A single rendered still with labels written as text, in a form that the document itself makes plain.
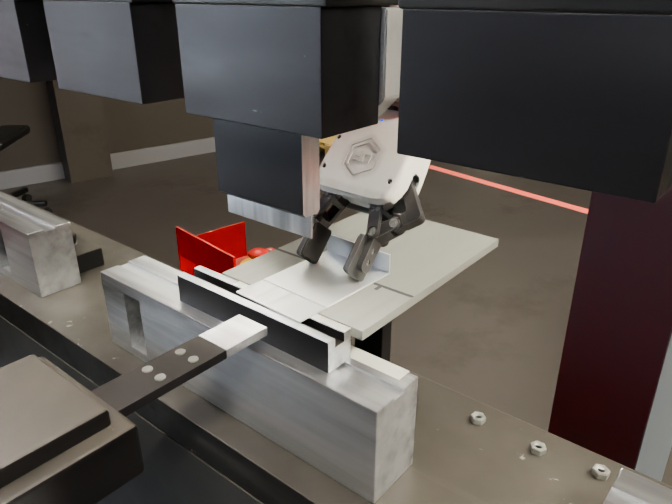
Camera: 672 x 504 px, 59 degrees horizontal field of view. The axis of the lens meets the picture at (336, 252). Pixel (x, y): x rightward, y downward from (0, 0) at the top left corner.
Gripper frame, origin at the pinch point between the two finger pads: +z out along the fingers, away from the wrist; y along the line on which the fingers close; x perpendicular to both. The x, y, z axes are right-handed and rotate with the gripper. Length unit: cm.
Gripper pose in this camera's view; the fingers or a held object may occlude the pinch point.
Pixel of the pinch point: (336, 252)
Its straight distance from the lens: 59.3
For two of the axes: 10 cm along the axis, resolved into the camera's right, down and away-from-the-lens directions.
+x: 4.9, 3.6, 7.9
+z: -4.3, 8.9, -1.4
